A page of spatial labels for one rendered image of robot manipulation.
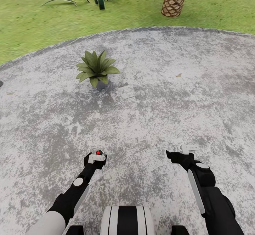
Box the robot trunk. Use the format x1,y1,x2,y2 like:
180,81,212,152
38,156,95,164
100,206,155,235

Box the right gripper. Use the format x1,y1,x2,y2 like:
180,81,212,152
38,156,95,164
166,150,194,166

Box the insectifuge atomizer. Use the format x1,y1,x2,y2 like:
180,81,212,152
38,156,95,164
96,150,105,156

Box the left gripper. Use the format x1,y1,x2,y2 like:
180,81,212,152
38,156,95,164
84,153,107,174

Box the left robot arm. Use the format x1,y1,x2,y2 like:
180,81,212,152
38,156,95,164
25,153,107,235

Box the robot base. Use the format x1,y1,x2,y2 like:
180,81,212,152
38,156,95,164
66,225,189,235

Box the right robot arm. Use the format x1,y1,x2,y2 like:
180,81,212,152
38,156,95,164
166,145,244,235

